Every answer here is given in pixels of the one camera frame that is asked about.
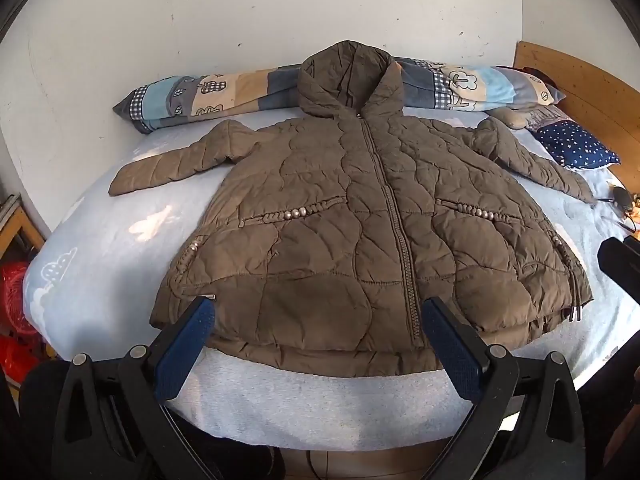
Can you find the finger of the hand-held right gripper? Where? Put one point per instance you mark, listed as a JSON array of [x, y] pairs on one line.
[[622, 265]]

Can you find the beige printed pillow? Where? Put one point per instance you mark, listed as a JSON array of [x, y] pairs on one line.
[[520, 117]]

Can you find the wooden frame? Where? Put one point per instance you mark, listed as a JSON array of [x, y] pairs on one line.
[[17, 220]]

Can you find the dark eyeglasses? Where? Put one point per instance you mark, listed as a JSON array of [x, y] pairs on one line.
[[622, 197]]

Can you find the brown quilted hooded jacket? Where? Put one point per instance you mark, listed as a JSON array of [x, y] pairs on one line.
[[320, 210]]

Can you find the long patchwork bolster pillow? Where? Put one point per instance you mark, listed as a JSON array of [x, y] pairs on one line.
[[235, 90]]

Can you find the light blue bed sheet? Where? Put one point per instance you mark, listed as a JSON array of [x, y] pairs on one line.
[[100, 270]]

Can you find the red plastic mesh basket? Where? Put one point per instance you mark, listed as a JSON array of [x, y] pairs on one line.
[[15, 285]]

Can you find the navy star print pillow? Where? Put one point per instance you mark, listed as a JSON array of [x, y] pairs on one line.
[[575, 142]]

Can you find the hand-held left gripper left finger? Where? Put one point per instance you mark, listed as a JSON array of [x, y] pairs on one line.
[[185, 350]]

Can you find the wooden headboard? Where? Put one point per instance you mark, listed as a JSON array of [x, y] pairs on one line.
[[590, 90]]

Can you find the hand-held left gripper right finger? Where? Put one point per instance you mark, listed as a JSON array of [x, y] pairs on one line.
[[452, 355]]

